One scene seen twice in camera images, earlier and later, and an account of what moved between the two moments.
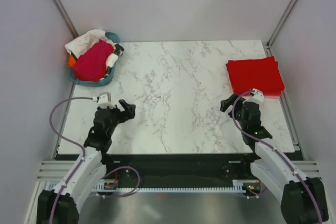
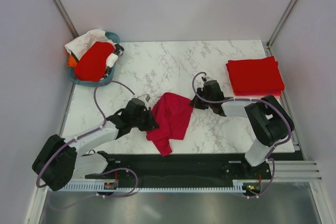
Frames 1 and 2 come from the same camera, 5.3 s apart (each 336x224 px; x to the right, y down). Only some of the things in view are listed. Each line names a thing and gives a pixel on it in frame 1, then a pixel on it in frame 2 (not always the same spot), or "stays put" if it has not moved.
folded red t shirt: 262,73 stays put
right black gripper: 226,103 -> 196,104
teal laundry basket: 115,38 stays put
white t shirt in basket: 81,45 stays put
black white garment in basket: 112,59 stays put
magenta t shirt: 91,65 -> 171,112
